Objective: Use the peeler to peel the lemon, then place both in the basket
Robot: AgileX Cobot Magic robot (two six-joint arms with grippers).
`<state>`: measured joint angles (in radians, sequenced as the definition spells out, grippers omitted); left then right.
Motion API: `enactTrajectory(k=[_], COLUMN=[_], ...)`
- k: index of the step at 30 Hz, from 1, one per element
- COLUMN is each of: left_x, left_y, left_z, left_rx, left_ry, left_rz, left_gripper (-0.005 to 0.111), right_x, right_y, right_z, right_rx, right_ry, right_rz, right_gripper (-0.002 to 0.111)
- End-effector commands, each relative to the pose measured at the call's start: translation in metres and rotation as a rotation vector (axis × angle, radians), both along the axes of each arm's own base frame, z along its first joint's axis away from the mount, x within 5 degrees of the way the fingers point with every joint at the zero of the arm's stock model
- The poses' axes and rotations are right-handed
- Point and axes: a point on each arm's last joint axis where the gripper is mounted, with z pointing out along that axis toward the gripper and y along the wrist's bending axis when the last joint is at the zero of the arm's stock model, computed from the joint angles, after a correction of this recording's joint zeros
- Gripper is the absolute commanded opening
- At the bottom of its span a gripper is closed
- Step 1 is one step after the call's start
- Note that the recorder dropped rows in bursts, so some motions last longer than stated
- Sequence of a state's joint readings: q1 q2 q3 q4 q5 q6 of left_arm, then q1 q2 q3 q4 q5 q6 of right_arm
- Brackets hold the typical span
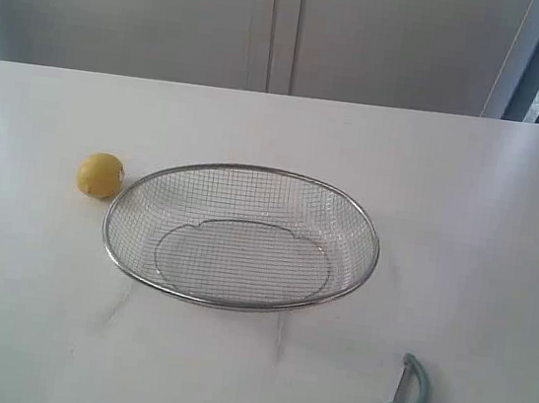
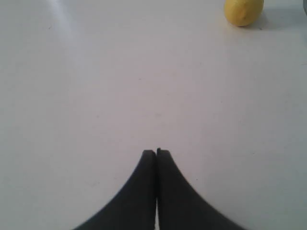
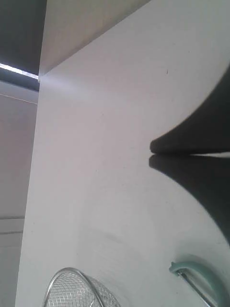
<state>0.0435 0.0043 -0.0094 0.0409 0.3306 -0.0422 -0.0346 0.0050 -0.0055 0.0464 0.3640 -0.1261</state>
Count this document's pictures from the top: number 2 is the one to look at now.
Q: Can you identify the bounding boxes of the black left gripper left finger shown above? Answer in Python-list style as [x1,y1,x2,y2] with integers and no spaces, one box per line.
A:
[76,150,156,230]

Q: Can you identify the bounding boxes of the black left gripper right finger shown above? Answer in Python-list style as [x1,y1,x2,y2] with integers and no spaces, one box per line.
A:
[156,149,243,230]

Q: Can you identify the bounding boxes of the yellow lemon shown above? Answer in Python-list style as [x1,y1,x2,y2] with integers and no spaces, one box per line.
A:
[224,0,264,27]

